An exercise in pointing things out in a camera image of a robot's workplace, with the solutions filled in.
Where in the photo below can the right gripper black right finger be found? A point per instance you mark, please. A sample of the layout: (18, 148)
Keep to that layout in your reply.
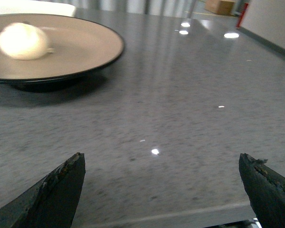
(265, 189)

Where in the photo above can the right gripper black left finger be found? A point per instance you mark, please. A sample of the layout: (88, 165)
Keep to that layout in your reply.
(51, 202)

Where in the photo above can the beige plate with black rim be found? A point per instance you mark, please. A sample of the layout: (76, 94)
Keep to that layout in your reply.
(79, 46)

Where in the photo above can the white steamed bun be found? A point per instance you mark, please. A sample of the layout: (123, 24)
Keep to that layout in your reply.
(23, 41)

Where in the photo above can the white bear print tray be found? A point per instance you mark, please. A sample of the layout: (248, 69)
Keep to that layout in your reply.
(36, 7)

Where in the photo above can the brown cardboard box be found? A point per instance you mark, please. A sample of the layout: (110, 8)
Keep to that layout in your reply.
(220, 7)

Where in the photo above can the grey pleated curtain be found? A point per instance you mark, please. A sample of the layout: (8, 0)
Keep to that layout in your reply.
(169, 8)

